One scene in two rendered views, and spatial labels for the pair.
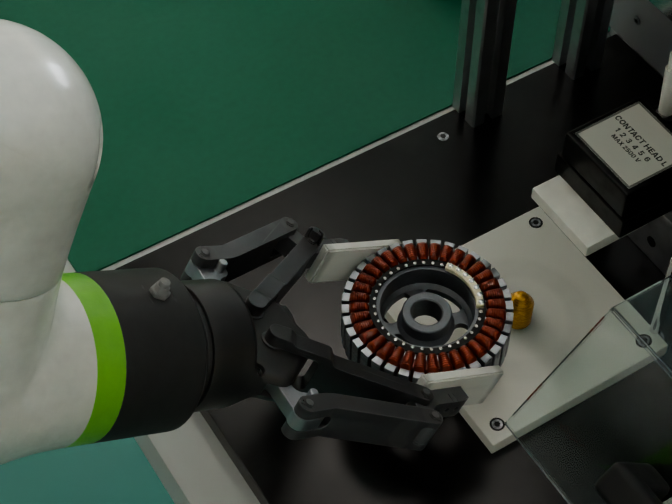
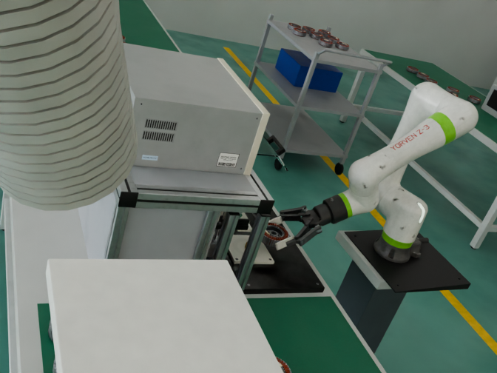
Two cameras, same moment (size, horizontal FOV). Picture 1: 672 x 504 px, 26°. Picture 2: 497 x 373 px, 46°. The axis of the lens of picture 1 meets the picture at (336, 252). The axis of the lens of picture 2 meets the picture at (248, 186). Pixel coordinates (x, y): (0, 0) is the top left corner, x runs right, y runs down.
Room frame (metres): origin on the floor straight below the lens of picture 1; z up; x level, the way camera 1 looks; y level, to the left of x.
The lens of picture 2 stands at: (2.31, -0.12, 1.89)
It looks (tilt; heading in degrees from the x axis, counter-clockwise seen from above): 27 degrees down; 182
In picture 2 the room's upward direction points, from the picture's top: 18 degrees clockwise
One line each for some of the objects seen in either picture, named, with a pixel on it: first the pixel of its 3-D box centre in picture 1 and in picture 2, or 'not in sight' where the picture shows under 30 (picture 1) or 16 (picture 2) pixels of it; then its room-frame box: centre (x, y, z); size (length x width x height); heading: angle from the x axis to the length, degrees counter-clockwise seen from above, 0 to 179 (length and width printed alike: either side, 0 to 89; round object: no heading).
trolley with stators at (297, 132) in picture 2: not in sight; (306, 92); (-2.30, -0.10, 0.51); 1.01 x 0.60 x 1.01; 32
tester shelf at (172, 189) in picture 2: not in sight; (170, 143); (0.66, -0.46, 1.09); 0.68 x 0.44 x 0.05; 32
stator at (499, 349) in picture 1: (426, 318); (273, 234); (0.55, -0.06, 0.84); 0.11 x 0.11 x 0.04
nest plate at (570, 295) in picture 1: (516, 322); (247, 249); (0.59, -0.13, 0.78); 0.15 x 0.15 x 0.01; 32
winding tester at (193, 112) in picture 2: not in sight; (177, 106); (0.65, -0.47, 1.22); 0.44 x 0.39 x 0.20; 32
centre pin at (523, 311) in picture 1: (519, 307); not in sight; (0.59, -0.13, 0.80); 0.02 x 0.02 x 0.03
